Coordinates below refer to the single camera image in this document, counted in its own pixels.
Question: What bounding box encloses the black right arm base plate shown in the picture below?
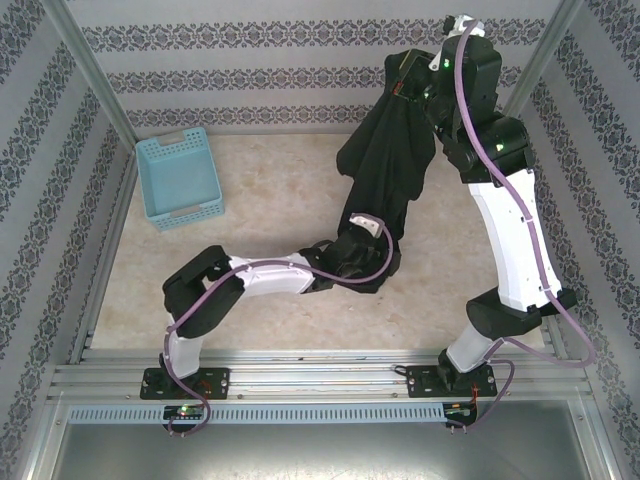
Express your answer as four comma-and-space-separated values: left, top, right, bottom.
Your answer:
405, 364, 499, 400

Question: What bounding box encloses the light blue plastic basket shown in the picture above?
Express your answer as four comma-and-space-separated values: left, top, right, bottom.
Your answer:
134, 126, 224, 235

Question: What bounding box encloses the aluminium left side rail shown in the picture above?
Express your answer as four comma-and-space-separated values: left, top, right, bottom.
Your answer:
67, 142, 146, 365

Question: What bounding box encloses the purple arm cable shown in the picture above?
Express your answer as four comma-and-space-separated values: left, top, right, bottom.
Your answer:
452, 17, 597, 436
160, 213, 396, 439

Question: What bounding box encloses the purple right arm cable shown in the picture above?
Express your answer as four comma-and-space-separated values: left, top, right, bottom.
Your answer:
452, 17, 597, 436

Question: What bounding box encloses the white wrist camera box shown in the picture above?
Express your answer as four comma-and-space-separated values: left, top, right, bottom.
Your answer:
348, 212, 384, 239
442, 14, 484, 39

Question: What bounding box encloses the aluminium right frame post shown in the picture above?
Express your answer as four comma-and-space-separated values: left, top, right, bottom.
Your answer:
488, 0, 586, 149

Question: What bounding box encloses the grey metal sheet panel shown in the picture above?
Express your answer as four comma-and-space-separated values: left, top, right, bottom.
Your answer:
29, 399, 616, 480

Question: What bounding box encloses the aluminium right side rail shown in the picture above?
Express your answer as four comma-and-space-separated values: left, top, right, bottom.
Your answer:
488, 144, 569, 360

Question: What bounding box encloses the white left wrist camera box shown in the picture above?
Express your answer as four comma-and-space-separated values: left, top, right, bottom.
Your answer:
348, 212, 384, 239

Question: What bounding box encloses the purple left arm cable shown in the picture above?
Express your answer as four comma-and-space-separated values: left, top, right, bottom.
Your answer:
160, 213, 396, 439

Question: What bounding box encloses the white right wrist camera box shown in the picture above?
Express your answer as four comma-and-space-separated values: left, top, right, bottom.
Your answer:
442, 14, 484, 39

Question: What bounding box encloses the aluminium left frame post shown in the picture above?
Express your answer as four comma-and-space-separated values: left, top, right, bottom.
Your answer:
39, 0, 146, 154

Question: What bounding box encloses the aluminium frame post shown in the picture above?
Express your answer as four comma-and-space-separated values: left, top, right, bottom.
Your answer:
39, 0, 146, 154
488, 0, 586, 149

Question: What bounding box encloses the white slotted cable duct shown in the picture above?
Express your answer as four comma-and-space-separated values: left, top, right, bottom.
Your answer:
67, 403, 446, 425

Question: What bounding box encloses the black t-shirt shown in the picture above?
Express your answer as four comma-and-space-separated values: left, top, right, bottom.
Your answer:
335, 52, 441, 296

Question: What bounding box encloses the aluminium mounting rail beam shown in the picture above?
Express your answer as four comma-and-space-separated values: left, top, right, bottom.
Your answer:
47, 348, 594, 401

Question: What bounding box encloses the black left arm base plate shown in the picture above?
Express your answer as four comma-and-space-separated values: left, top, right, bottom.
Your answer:
139, 367, 232, 401

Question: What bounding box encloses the aluminium rail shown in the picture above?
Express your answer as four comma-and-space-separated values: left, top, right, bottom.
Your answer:
488, 144, 569, 360
67, 142, 146, 365

